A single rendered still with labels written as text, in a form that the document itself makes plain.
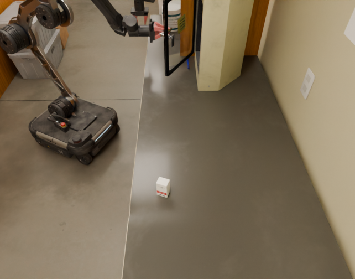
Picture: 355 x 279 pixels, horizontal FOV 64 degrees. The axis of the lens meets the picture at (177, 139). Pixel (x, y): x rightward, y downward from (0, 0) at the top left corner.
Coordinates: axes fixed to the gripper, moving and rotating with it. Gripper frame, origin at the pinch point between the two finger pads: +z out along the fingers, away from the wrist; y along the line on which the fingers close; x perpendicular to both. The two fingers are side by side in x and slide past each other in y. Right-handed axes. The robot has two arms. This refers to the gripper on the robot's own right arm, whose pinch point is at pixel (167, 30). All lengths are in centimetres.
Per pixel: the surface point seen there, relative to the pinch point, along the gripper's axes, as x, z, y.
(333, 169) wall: -79, 59, -15
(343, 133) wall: -74, 59, -2
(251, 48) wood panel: 21, 51, -22
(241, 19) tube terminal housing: -8.0, 34.8, 8.8
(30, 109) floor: 84, -142, -119
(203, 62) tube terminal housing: -16.0, 17.7, -8.9
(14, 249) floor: -60, -103, -120
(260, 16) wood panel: 21, 53, -2
